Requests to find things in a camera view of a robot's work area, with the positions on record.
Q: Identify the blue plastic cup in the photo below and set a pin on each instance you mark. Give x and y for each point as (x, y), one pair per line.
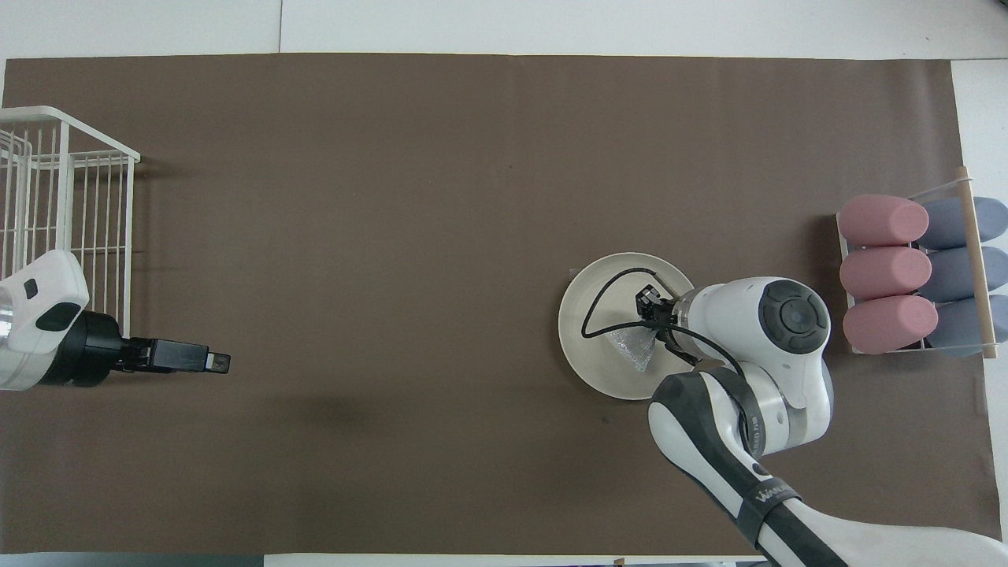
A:
(957, 324)
(953, 274)
(949, 224)

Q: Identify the pink plastic cup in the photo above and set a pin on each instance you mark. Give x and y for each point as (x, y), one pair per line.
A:
(890, 324)
(882, 220)
(886, 273)

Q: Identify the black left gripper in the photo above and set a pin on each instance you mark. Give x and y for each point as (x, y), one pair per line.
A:
(87, 350)

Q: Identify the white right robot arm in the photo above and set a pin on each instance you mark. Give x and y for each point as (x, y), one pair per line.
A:
(787, 339)

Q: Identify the cream round plate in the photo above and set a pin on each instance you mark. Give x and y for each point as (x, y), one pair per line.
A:
(606, 370)

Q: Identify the brown table mat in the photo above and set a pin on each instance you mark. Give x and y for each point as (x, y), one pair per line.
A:
(394, 197)

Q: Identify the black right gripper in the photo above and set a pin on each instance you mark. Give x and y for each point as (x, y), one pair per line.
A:
(673, 315)

